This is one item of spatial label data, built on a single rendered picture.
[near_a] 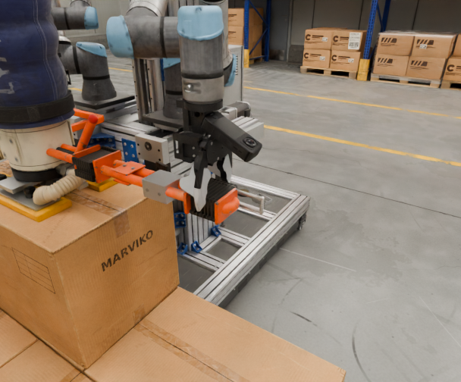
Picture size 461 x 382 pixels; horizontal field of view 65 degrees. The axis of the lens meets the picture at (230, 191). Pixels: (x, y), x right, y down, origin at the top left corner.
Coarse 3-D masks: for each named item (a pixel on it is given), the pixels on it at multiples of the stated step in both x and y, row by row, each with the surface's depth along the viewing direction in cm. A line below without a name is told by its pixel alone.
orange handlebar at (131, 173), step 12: (60, 156) 95; (108, 168) 86; (120, 168) 85; (132, 168) 85; (144, 168) 86; (120, 180) 86; (132, 180) 82; (168, 192) 77; (180, 192) 76; (228, 204) 72
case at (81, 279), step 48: (96, 192) 105; (0, 240) 95; (48, 240) 84; (96, 240) 90; (144, 240) 106; (0, 288) 111; (48, 288) 90; (96, 288) 95; (144, 288) 112; (48, 336) 105; (96, 336) 99
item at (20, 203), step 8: (0, 176) 103; (8, 176) 110; (0, 192) 100; (8, 192) 100; (24, 192) 96; (32, 192) 97; (0, 200) 98; (8, 200) 97; (16, 200) 96; (24, 200) 96; (32, 200) 96; (56, 200) 96; (64, 200) 97; (16, 208) 95; (24, 208) 93; (32, 208) 93; (40, 208) 93; (48, 208) 93; (56, 208) 94; (64, 208) 96; (32, 216) 91; (40, 216) 91; (48, 216) 93
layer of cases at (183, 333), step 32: (0, 320) 115; (160, 320) 115; (192, 320) 115; (224, 320) 115; (0, 352) 104; (32, 352) 104; (128, 352) 104; (160, 352) 104; (192, 352) 104; (224, 352) 104; (256, 352) 104; (288, 352) 104
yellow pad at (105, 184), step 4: (88, 180) 108; (104, 180) 108; (108, 180) 108; (112, 180) 108; (92, 184) 106; (96, 184) 106; (100, 184) 106; (104, 184) 106; (108, 184) 107; (112, 184) 108; (92, 188) 106; (96, 188) 105; (100, 188) 105; (104, 188) 106
